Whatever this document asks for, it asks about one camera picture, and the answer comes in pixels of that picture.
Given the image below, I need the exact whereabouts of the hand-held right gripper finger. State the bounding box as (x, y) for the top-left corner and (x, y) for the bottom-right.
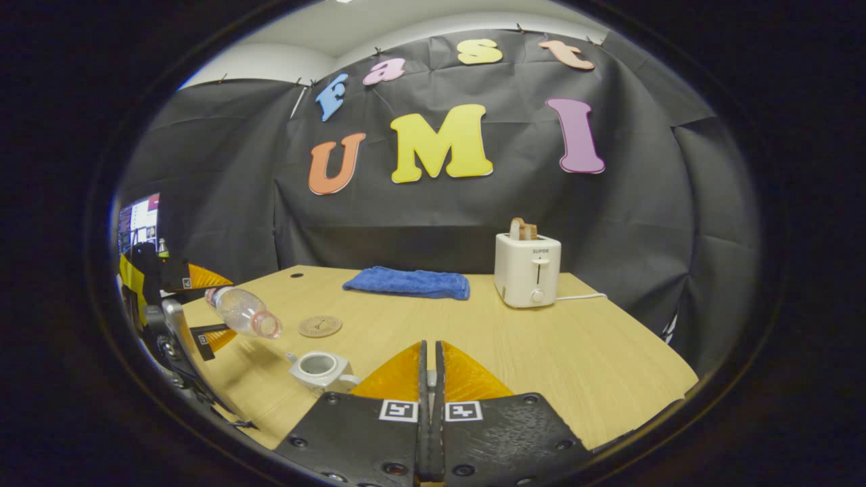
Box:
(274, 340), (434, 487)
(430, 340), (593, 487)

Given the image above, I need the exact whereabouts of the black backdrop cloth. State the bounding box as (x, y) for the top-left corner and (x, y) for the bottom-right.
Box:
(115, 27), (762, 376)

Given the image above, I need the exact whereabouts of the round wooden coaster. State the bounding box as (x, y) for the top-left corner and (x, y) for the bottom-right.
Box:
(298, 315), (343, 338)

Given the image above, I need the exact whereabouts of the blue folded towel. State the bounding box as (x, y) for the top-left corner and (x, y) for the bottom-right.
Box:
(342, 266), (471, 300)

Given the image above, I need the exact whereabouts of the clear plastic water bottle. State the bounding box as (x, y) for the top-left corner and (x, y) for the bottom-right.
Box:
(204, 285), (283, 339)

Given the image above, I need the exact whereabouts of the white ceramic teacup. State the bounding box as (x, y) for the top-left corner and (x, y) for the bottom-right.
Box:
(286, 350), (359, 393)

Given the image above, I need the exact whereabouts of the computer monitor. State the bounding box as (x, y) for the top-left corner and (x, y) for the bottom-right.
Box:
(116, 193), (162, 256)

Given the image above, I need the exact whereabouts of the white toaster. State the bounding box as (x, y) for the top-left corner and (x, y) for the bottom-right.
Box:
(494, 232), (562, 309)

